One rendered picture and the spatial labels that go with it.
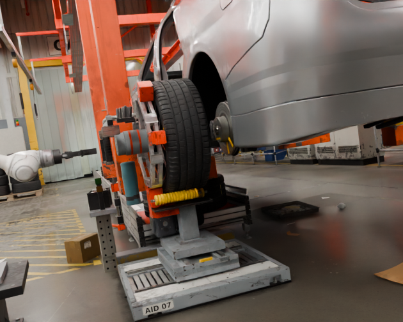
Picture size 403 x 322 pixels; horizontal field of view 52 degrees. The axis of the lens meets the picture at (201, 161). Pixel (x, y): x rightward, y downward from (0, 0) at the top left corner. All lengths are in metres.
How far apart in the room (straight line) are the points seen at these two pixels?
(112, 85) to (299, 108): 1.52
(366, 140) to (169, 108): 5.23
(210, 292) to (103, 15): 1.85
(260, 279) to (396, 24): 1.33
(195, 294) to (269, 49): 1.21
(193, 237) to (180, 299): 0.49
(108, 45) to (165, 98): 0.80
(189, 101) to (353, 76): 0.91
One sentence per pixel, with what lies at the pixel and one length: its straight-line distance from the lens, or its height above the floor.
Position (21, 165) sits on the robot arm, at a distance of 2.02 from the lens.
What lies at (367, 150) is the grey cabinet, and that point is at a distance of 7.11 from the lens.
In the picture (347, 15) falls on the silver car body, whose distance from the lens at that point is 1.65.
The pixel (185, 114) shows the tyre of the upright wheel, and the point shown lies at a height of 0.95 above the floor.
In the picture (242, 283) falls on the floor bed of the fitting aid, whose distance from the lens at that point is 2.21.
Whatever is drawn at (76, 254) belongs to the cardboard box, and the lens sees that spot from 3.42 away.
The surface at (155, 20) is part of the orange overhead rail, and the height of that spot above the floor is 3.27.
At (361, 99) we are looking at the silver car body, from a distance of 1.69.
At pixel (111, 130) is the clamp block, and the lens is 2.23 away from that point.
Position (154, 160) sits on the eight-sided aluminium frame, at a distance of 2.17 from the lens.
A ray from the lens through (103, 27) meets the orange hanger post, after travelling 2.91.
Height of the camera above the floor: 0.82
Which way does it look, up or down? 3 degrees down
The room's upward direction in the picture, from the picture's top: 8 degrees counter-clockwise
